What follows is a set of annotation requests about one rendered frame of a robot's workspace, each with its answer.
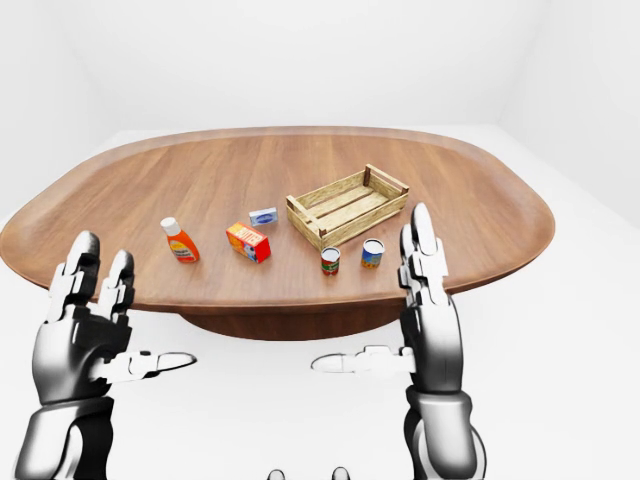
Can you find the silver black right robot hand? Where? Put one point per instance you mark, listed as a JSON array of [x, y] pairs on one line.
[[435, 345]]

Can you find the wooden slat tray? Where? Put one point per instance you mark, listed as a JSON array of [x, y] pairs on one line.
[[347, 206]]

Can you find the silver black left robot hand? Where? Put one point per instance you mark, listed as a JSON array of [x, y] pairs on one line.
[[70, 345]]

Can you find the red green tomato sauce tin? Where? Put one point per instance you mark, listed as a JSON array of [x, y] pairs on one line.
[[330, 261]]

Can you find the round dark wooden table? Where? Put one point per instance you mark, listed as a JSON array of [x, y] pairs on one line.
[[280, 220]]

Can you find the red orange printed food box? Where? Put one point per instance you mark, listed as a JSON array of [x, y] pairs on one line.
[[248, 243]]

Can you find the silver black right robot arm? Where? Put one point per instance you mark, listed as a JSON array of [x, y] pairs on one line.
[[442, 435]]

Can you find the small blue white box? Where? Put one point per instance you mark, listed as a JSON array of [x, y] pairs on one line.
[[263, 217]]

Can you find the blue yellow printed tin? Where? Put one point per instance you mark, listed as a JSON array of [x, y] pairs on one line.
[[372, 254]]

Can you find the small dark rounded shape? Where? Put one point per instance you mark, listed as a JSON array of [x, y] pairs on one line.
[[341, 473], [276, 474]]

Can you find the orange bottle with white cap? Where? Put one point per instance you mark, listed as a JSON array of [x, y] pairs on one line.
[[182, 243]]

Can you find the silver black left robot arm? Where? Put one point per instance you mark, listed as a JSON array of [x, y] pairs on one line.
[[60, 440]]

